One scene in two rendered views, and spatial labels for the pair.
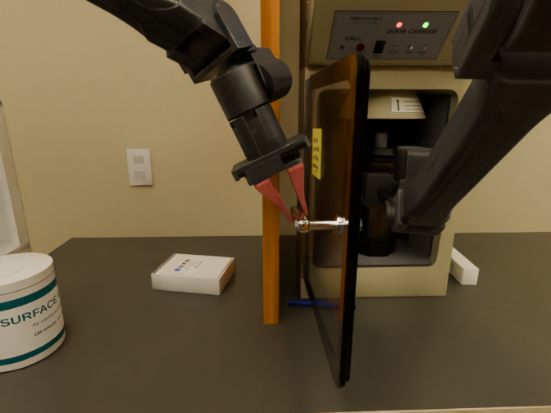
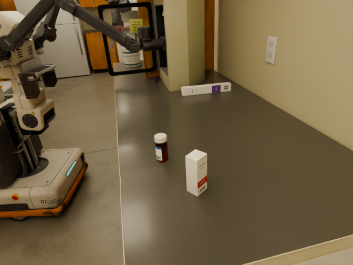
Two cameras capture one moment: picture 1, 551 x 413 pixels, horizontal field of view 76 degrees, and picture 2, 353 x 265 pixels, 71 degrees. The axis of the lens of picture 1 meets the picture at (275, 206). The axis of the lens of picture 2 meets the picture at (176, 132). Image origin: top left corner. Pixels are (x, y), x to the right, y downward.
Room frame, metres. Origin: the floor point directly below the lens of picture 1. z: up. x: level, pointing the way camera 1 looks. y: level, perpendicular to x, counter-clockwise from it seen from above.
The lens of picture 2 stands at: (0.49, -1.68, 1.36)
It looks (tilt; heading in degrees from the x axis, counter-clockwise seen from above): 27 degrees down; 80
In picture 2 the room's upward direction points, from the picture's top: 4 degrees counter-clockwise
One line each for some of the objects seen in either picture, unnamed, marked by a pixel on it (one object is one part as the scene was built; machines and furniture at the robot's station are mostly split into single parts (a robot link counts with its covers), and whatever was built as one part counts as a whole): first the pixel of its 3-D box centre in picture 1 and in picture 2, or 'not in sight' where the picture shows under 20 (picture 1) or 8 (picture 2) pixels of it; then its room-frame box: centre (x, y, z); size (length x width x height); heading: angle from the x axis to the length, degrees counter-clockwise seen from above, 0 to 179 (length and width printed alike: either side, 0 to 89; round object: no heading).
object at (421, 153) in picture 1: (411, 184); (141, 38); (0.58, -0.23, 1.21); 0.12 x 0.09 x 0.11; 170
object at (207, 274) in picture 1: (195, 272); not in sight; (0.77, 0.19, 0.96); 0.16 x 0.12 x 0.04; 80
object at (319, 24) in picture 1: (407, 29); not in sight; (0.63, -0.22, 1.46); 0.32 x 0.11 x 0.10; 92
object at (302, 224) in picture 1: (311, 218); not in sight; (0.44, -0.05, 1.20); 0.10 x 0.05 x 0.03; 4
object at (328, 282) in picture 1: (323, 208); (129, 40); (0.52, -0.07, 1.19); 0.30 x 0.01 x 0.40; 4
